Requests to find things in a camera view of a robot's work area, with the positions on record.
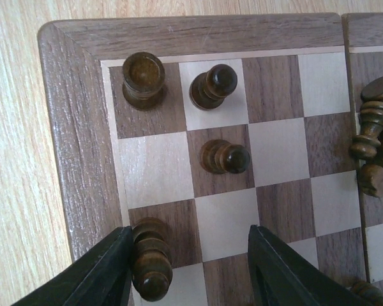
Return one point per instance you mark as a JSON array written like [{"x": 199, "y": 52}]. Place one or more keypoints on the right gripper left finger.
[{"x": 101, "y": 276}]

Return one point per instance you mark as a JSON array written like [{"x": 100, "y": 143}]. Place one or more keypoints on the dark pawn on board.
[{"x": 209, "y": 89}]

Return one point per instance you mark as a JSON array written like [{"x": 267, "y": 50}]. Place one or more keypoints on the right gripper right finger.
[{"x": 280, "y": 276}]

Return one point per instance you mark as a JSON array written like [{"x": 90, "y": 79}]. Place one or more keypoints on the dark bishop chess piece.
[{"x": 151, "y": 260}]

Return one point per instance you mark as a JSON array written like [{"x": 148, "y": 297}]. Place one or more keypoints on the dark rook chess piece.
[{"x": 143, "y": 80}]

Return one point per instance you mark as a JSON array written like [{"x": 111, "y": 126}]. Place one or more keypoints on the wooden chess board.
[{"x": 212, "y": 124}]

